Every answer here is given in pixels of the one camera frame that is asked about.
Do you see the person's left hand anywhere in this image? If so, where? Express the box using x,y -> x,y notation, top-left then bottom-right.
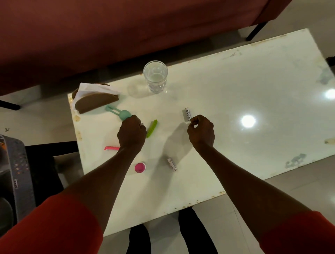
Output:
117,114 -> 147,155

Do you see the person's right hand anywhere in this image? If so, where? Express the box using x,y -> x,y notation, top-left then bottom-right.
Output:
187,114 -> 215,152

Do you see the single white napkin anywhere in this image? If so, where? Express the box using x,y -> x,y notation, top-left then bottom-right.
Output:
73,82 -> 121,103

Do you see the clear drinking glass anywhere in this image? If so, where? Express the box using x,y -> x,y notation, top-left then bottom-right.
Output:
143,60 -> 169,94

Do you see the grey plastic basket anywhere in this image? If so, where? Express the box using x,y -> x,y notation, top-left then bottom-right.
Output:
0,135 -> 36,228

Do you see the person's left forearm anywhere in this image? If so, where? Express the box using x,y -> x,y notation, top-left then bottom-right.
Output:
62,148 -> 136,233

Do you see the person's right forearm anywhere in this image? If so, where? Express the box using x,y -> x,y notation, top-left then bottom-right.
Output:
199,145 -> 312,241

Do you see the person's right leg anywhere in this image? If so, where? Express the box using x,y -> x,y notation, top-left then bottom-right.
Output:
178,207 -> 218,254

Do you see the person's leg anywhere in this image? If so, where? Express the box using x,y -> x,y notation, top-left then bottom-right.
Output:
126,224 -> 152,254
178,207 -> 218,254

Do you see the person's left leg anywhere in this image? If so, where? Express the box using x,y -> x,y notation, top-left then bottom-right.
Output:
126,224 -> 152,254

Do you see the teal plastic spoon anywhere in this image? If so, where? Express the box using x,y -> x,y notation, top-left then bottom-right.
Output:
105,104 -> 132,121

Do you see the brown wooden napkin holder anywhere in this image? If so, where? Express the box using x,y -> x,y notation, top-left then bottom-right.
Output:
72,83 -> 120,114

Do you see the white table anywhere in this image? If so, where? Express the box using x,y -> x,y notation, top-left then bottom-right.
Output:
67,28 -> 335,237

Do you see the black stool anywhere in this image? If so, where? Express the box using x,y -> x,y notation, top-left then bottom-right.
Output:
25,141 -> 79,207

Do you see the red fabric sofa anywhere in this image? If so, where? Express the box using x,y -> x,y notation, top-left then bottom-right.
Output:
0,0 -> 292,110

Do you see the red sweater sleeve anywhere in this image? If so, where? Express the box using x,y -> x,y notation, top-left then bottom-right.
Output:
0,193 -> 103,254
258,210 -> 335,254

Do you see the green handled utensil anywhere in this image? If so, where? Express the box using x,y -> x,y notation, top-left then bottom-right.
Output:
146,119 -> 158,139

